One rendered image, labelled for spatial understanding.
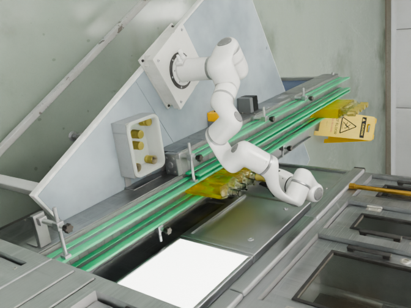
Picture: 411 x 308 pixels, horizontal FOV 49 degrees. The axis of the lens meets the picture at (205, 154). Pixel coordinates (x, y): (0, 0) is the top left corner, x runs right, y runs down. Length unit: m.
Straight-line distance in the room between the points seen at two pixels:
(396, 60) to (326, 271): 6.21
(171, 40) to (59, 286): 1.23
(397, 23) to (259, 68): 5.08
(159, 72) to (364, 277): 1.07
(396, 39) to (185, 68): 5.91
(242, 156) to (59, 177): 0.64
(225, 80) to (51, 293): 1.01
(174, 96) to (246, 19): 0.80
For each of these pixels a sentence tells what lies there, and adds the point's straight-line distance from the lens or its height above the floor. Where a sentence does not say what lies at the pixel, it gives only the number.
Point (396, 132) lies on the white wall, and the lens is 7.87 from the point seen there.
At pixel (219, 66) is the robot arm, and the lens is 1.65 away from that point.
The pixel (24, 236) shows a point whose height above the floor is 0.28.
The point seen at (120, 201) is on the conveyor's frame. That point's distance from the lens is 1.74.
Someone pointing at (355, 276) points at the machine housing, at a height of 1.64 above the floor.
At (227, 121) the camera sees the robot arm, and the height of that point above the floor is 1.22.
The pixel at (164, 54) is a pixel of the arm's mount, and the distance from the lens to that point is 1.89.
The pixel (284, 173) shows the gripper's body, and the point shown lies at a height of 1.27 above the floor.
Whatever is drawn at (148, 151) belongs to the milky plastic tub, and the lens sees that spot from 1.91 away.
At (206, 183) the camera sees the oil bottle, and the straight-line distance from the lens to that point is 1.87.
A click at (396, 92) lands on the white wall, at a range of 7.71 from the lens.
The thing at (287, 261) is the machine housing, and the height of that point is 1.42.
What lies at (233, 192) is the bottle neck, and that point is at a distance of 1.80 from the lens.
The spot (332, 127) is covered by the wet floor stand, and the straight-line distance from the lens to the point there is 5.21.
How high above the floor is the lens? 2.09
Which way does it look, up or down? 37 degrees down
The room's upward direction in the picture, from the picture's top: 96 degrees clockwise
